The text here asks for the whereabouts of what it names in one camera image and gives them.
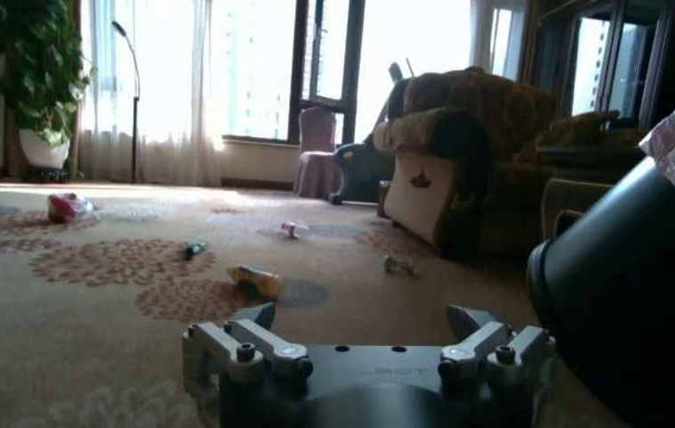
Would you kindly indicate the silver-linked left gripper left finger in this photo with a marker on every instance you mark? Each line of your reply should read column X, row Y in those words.
column 253, row 343

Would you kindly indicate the brown upholstered armchair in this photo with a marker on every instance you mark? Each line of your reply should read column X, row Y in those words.
column 461, row 156

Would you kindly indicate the large green leafy plant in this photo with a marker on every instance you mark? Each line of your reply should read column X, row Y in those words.
column 33, row 67

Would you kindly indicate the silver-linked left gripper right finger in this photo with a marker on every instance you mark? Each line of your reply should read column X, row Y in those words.
column 485, row 345

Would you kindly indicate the dark window frame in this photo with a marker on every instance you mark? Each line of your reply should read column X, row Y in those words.
column 328, row 67

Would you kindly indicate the dark glass-door cabinet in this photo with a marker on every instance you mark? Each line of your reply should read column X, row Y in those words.
column 604, row 58

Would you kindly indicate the small crumpled pale wrapper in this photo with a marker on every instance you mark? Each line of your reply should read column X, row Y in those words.
column 399, row 264

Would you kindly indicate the pink white crumpled plastic bag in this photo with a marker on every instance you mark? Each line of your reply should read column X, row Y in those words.
column 68, row 208

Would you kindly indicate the pink covered chair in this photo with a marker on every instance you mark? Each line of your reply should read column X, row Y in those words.
column 317, row 151

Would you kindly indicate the orange yellow snack packet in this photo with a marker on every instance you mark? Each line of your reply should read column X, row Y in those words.
column 256, row 280

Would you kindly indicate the dark side table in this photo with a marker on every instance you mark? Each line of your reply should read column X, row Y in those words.
column 587, row 187

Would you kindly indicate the brown patterned cushion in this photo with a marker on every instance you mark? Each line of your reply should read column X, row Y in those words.
column 580, row 127

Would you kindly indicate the white plant pot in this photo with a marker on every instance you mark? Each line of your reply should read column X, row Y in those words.
column 43, row 149

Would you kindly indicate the thin arched floor lamp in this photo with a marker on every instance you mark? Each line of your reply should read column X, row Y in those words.
column 133, row 98

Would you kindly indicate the black round trash bin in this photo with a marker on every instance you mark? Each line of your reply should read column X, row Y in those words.
column 640, row 290

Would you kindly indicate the blue grey plastic toy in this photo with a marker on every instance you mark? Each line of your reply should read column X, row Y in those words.
column 360, row 171

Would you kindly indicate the sheer white curtain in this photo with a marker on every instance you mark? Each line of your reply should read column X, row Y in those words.
column 152, row 89

